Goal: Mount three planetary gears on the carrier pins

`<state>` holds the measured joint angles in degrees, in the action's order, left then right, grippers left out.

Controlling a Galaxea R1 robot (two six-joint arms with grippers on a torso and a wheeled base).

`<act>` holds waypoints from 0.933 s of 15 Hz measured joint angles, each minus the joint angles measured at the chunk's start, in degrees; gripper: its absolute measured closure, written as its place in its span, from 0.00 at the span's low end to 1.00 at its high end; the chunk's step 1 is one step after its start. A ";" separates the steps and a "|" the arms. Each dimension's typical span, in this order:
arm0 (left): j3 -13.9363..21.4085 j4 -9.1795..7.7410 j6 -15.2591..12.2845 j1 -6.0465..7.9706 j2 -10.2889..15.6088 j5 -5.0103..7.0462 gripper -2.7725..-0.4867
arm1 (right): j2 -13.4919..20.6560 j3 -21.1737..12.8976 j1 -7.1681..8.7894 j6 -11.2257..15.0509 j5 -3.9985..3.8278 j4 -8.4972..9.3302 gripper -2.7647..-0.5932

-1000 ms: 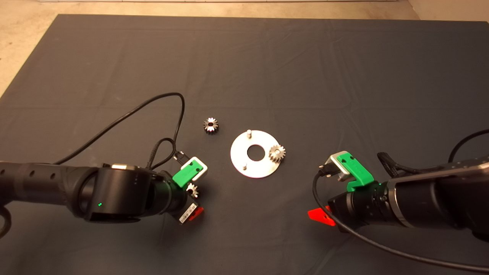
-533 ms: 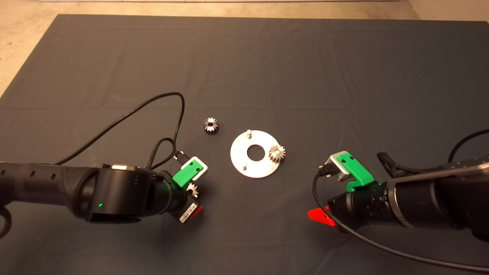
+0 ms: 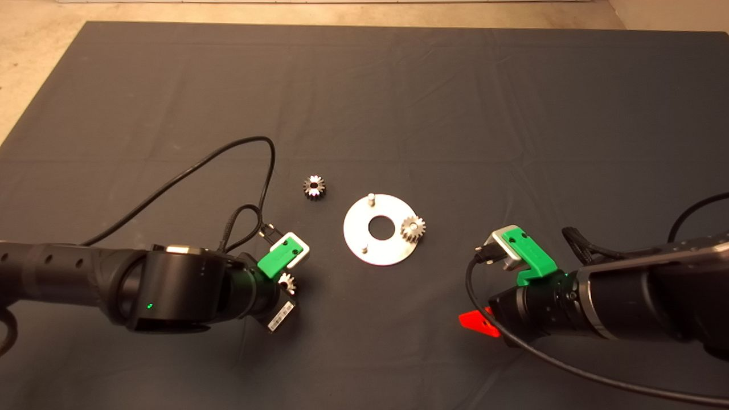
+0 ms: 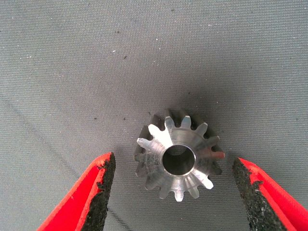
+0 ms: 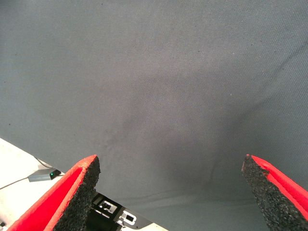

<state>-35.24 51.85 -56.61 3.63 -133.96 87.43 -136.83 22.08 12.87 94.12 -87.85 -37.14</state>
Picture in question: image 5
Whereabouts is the small black device green light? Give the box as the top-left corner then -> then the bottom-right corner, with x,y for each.
28,168 -> 62,183

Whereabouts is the dark grey table cloth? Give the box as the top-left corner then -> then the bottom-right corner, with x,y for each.
0,0 -> 308,231

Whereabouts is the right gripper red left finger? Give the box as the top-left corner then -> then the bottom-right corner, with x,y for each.
7,154 -> 101,231

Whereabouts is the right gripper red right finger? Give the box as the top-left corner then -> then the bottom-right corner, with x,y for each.
241,154 -> 308,231

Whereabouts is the thin grey floor cable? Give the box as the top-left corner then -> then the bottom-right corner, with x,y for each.
34,157 -> 53,169
0,177 -> 30,190

